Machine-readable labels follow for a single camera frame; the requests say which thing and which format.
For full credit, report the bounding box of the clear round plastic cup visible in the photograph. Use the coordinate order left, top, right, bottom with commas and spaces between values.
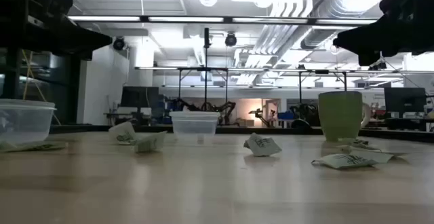
169, 111, 221, 144

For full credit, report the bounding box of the clear plastic tub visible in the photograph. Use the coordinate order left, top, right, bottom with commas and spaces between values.
0, 98, 57, 145

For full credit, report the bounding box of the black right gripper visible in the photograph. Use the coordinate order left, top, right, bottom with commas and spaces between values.
332, 12, 434, 67

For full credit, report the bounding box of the green ceramic mug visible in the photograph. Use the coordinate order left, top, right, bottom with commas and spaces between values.
317, 90, 373, 143

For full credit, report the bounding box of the yellow extension cable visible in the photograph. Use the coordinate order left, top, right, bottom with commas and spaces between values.
21, 48, 47, 102

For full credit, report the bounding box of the black computer monitor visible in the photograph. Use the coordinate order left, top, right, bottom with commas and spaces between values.
383, 87, 427, 114
120, 86, 160, 109

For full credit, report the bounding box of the black tripod stand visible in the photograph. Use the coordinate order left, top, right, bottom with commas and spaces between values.
203, 26, 211, 113

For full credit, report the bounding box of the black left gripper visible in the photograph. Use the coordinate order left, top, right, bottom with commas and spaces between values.
0, 12, 113, 61

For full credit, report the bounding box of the black background rig frame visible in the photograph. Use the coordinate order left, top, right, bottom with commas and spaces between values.
297, 69, 349, 95
177, 66, 229, 110

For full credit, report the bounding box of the black round ceiling camera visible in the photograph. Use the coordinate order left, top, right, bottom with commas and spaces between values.
224, 33, 238, 48
112, 37, 126, 52

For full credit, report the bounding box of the white green sweetener packet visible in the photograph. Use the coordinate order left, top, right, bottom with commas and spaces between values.
311, 153, 379, 170
243, 132, 283, 157
108, 121, 137, 146
0, 141, 67, 153
349, 149, 395, 164
133, 130, 168, 154

